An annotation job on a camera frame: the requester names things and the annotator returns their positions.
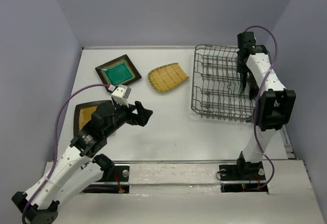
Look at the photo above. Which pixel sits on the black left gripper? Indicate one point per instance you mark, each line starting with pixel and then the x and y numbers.
pixel 143 114

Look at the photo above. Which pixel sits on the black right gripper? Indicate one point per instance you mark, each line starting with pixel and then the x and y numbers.
pixel 241 67

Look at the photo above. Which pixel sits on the black floral square plate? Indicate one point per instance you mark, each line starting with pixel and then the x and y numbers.
pixel 253 89

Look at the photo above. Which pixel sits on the dark teal square plate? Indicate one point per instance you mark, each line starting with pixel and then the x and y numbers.
pixel 244 80

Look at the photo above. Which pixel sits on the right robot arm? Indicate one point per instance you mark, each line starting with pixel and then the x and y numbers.
pixel 273 101

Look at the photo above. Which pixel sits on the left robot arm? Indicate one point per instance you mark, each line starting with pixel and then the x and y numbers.
pixel 80 165

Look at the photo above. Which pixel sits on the green yellow woven-pattern plate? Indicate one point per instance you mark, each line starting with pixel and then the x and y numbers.
pixel 167 77

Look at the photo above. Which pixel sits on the black plate with green centre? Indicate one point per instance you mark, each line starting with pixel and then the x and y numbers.
pixel 119 71

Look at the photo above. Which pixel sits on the black plate with yellow centre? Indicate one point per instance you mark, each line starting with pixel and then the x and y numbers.
pixel 83 113

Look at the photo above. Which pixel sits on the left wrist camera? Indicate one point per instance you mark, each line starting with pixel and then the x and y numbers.
pixel 121 94

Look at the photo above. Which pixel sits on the grey wire dish rack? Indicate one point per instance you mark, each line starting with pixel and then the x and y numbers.
pixel 216 85

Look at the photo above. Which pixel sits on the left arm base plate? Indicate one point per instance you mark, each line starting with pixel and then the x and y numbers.
pixel 116 183

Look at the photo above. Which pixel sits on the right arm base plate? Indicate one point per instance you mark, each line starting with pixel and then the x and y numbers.
pixel 233 180

